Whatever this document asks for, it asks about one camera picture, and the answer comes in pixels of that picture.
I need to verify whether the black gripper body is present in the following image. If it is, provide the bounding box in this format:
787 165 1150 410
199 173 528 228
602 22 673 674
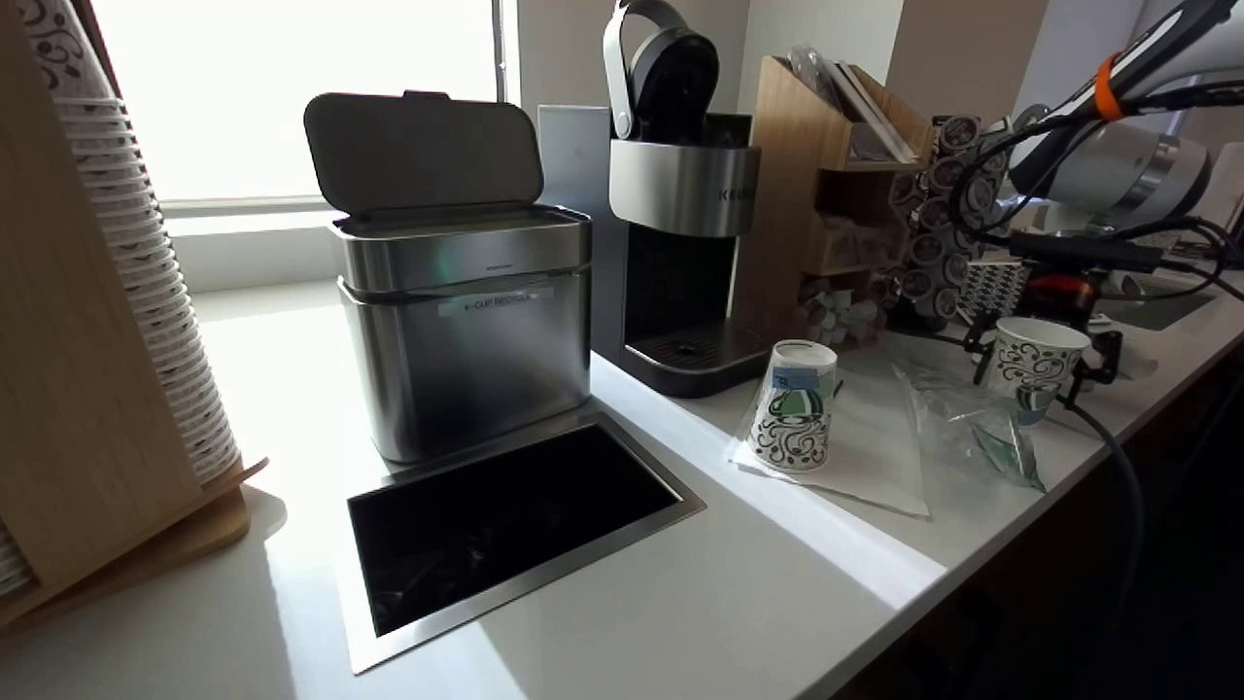
1007 233 1164 327

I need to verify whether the patterned paper cup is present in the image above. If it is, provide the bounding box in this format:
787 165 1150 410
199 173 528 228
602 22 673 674
752 338 843 470
984 313 1091 420

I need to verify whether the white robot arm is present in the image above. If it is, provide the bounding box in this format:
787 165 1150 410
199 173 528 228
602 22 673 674
949 0 1244 327

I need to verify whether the stack of paper cups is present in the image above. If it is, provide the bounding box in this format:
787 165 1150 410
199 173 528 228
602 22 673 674
11 0 240 483

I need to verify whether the clear plastic zip bag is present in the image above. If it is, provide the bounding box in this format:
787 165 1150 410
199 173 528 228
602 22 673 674
890 353 1046 492

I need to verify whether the coffee pod carousel rack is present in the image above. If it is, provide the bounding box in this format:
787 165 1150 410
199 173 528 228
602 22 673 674
890 116 994 331

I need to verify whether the wooden condiment organizer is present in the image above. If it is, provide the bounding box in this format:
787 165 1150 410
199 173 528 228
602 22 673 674
732 57 933 347

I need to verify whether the black silver coffee machine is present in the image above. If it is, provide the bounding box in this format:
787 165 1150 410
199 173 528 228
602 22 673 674
602 0 763 397

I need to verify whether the stainless steel trash bin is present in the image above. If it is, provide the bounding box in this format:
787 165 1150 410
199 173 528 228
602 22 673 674
305 93 590 465

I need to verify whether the countertop trash chute opening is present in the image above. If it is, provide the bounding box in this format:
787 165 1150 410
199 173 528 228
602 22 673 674
342 416 701 674

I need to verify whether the wooden cup dispenser box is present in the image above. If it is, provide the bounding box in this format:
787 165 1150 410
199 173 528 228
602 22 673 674
0 0 254 635

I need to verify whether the black power cable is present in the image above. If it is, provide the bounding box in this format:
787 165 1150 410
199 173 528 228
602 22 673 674
1054 383 1150 615

